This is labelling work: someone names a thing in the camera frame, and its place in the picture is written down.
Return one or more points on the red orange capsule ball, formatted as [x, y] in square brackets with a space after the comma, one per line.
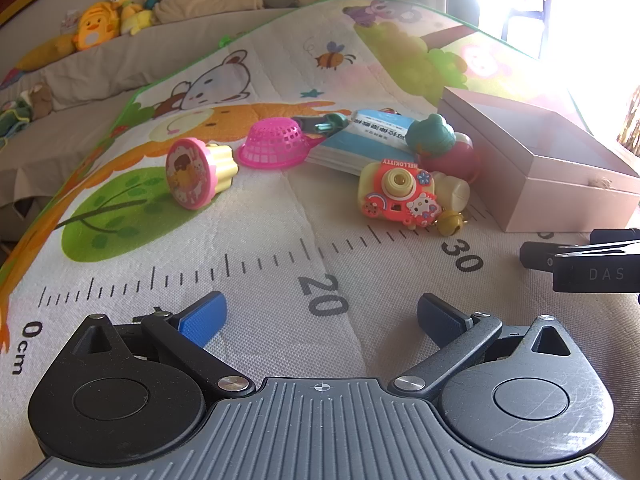
[457, 160]

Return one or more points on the pink plastic toy basket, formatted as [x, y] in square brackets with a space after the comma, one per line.
[272, 142]

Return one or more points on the cartoon printed play mat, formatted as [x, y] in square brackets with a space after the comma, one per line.
[280, 220]

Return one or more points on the green frog figure toy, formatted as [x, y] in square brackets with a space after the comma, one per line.
[430, 137]

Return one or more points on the green knitted cloth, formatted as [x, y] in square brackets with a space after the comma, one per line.
[12, 120]

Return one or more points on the teal plastic toy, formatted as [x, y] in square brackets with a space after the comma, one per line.
[332, 122]

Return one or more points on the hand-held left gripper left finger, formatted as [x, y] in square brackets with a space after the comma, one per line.
[205, 317]

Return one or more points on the brown bear plush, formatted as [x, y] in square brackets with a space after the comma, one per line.
[37, 100]

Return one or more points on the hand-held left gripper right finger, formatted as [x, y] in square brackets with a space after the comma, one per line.
[442, 317]

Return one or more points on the pink cardboard box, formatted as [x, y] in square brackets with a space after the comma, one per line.
[550, 195]

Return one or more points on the blue wipes packet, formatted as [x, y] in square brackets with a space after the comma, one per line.
[360, 140]

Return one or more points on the yellow duck backpack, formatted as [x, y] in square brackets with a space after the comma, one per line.
[95, 27]

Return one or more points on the long yellow plush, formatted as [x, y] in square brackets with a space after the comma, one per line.
[47, 51]

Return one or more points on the window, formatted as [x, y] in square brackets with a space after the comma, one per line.
[565, 0]

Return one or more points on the round pink yellow toy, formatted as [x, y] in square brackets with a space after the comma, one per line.
[192, 175]

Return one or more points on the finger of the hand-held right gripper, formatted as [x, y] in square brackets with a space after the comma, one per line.
[615, 236]
[537, 255]

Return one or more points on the yellow duck plush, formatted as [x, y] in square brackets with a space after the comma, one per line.
[130, 15]

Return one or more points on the cream plastic capsule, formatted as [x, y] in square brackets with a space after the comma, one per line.
[455, 195]

